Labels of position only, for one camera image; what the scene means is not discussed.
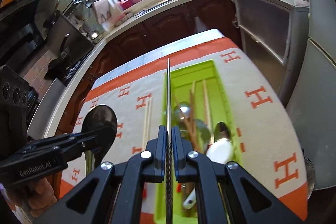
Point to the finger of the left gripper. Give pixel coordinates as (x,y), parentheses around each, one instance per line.
(71,146)

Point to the metal twisted chopstick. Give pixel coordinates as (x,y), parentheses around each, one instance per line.
(169,180)

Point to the long bamboo chopstick black band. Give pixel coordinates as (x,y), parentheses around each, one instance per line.
(207,111)

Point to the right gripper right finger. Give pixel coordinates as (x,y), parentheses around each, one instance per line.
(226,193)

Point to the pale chopstick orange end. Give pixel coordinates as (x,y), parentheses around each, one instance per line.
(150,104)

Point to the green plastic utensil tray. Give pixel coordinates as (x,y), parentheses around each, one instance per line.
(220,110)

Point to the grey cabinet appliance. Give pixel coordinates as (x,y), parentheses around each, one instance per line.
(274,35)

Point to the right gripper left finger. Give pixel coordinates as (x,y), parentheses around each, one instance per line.
(112,193)

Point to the white plastic bag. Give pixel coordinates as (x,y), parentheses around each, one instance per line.
(199,25)

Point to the small steel spoon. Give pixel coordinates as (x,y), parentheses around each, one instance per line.
(221,131)

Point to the orange white H-pattern cloth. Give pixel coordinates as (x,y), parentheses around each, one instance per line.
(269,147)

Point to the wide steel serving spoon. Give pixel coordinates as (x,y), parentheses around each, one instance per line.
(102,120)

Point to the large steel spoon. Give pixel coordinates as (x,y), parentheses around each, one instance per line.
(204,133)

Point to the white ceramic soup spoon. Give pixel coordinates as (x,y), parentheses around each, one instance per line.
(220,152)

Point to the person's left hand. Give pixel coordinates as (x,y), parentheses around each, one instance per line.
(42,199)

